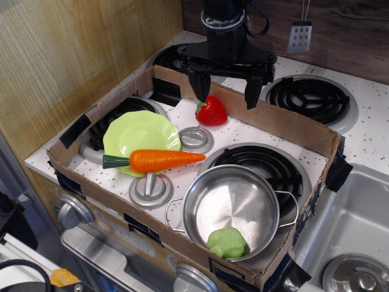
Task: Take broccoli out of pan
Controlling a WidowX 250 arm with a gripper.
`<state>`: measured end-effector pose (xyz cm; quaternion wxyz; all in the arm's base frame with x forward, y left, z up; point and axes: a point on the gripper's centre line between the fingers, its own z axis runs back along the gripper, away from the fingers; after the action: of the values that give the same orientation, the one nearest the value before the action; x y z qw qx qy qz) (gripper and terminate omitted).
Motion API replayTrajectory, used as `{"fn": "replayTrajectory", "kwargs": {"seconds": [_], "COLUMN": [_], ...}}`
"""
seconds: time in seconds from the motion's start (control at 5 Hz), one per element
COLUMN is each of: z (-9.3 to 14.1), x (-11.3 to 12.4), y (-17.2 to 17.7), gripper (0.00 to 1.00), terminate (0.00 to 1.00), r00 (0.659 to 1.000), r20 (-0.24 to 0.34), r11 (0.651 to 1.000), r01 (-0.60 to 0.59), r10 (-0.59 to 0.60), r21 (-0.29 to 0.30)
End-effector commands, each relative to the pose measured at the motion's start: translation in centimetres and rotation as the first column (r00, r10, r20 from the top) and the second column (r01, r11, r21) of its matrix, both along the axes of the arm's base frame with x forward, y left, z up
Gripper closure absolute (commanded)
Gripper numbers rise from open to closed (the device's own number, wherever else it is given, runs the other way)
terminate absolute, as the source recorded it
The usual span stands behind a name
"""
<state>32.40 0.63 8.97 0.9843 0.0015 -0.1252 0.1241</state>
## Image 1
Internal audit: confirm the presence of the silver metal pan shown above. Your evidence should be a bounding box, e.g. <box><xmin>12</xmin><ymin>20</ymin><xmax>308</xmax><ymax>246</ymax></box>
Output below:
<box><xmin>179</xmin><ymin>165</ymin><xmax>300</xmax><ymax>262</ymax></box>

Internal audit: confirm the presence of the black cable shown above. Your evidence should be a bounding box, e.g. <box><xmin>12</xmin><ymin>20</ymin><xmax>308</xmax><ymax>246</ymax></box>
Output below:
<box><xmin>0</xmin><ymin>259</ymin><xmax>52</xmax><ymax>292</ymax></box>

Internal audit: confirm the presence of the light green plastic plate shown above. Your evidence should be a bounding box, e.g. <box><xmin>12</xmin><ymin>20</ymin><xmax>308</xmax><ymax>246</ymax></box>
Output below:
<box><xmin>103</xmin><ymin>110</ymin><xmax>181</xmax><ymax>158</ymax></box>

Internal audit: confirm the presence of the orange toy carrot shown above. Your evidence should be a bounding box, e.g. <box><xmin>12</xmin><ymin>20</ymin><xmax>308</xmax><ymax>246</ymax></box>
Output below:
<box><xmin>103</xmin><ymin>150</ymin><xmax>206</xmax><ymax>173</ymax></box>

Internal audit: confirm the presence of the silver oven door handle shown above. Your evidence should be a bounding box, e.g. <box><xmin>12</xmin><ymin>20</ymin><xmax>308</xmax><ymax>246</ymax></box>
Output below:
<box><xmin>61</xmin><ymin>227</ymin><xmax>175</xmax><ymax>291</ymax></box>

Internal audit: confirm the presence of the silver hanging spatula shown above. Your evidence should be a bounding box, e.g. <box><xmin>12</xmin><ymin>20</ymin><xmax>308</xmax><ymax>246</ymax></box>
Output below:
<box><xmin>287</xmin><ymin>21</ymin><xmax>312</xmax><ymax>54</ymax></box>

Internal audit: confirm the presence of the silver front panel knob left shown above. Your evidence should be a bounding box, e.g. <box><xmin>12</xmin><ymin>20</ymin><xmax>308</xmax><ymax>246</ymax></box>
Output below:
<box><xmin>58</xmin><ymin>194</ymin><xmax>94</xmax><ymax>229</ymax></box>

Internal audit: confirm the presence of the silver stove knob lower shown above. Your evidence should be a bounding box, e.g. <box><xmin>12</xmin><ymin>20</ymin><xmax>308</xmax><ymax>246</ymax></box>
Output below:
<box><xmin>129</xmin><ymin>173</ymin><xmax>173</xmax><ymax>209</ymax></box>

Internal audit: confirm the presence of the front right stove burner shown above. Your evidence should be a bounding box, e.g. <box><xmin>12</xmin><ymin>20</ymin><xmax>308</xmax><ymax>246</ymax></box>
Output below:
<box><xmin>198</xmin><ymin>142</ymin><xmax>312</xmax><ymax>224</ymax></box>

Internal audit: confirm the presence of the red toy strawberry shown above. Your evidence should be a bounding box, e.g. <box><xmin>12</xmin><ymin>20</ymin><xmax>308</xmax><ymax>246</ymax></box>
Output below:
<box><xmin>195</xmin><ymin>96</ymin><xmax>228</xmax><ymax>126</ymax></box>

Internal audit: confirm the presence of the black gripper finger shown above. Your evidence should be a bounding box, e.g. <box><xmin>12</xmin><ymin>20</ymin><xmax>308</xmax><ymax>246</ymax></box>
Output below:
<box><xmin>244</xmin><ymin>76</ymin><xmax>263</xmax><ymax>110</ymax></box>
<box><xmin>187</xmin><ymin>68</ymin><xmax>211</xmax><ymax>102</ymax></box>

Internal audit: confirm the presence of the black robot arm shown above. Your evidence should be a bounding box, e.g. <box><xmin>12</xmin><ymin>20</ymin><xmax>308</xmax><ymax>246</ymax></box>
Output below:
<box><xmin>177</xmin><ymin>1</ymin><xmax>277</xmax><ymax>109</ymax></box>

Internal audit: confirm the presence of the silver sink basin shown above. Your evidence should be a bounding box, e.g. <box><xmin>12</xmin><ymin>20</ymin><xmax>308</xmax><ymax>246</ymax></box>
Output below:
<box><xmin>293</xmin><ymin>164</ymin><xmax>388</xmax><ymax>291</ymax></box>

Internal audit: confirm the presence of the front left stove burner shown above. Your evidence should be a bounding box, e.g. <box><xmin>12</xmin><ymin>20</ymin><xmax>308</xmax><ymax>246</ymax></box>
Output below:
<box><xmin>79</xmin><ymin>97</ymin><xmax>167</xmax><ymax>165</ymax></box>

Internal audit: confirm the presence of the back right stove burner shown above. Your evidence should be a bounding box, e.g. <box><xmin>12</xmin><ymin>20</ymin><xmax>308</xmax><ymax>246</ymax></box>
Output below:
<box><xmin>260</xmin><ymin>74</ymin><xmax>359</xmax><ymax>134</ymax></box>

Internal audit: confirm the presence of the silver sink drain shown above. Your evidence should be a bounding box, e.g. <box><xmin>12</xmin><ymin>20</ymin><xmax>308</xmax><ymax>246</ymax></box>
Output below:
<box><xmin>319</xmin><ymin>254</ymin><xmax>388</xmax><ymax>291</ymax></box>

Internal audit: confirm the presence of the orange object bottom left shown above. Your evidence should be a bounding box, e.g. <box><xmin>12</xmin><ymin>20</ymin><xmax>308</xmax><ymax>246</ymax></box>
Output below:
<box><xmin>50</xmin><ymin>268</ymin><xmax>79</xmax><ymax>287</ymax></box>

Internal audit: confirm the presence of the silver front panel knob right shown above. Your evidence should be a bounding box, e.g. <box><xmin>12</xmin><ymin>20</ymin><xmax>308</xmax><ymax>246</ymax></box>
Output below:
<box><xmin>173</xmin><ymin>263</ymin><xmax>219</xmax><ymax>292</ymax></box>

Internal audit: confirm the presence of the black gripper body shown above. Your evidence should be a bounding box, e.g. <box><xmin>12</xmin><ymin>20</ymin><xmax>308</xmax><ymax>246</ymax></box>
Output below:
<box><xmin>177</xmin><ymin>10</ymin><xmax>277</xmax><ymax>85</ymax></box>

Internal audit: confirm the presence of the back left stove burner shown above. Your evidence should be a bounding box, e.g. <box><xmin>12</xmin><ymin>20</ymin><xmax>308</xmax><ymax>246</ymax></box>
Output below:
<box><xmin>148</xmin><ymin>44</ymin><xmax>227</xmax><ymax>85</ymax></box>

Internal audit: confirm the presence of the green toy broccoli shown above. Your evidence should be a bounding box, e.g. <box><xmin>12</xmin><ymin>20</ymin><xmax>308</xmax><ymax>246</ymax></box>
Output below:
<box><xmin>207</xmin><ymin>226</ymin><xmax>247</xmax><ymax>259</ymax></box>

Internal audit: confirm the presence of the silver panel knob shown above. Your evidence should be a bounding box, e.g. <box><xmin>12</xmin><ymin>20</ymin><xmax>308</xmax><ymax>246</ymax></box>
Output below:
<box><xmin>58</xmin><ymin>194</ymin><xmax>94</xmax><ymax>229</ymax></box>
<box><xmin>173</xmin><ymin>263</ymin><xmax>219</xmax><ymax>292</ymax></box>

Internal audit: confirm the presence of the stove burner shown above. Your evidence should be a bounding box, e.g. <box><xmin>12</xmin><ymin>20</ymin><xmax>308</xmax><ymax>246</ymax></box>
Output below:
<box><xmin>148</xmin><ymin>44</ymin><xmax>227</xmax><ymax>85</ymax></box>
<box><xmin>198</xmin><ymin>142</ymin><xmax>312</xmax><ymax>224</ymax></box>
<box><xmin>260</xmin><ymin>74</ymin><xmax>359</xmax><ymax>134</ymax></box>
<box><xmin>79</xmin><ymin>97</ymin><xmax>167</xmax><ymax>165</ymax></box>

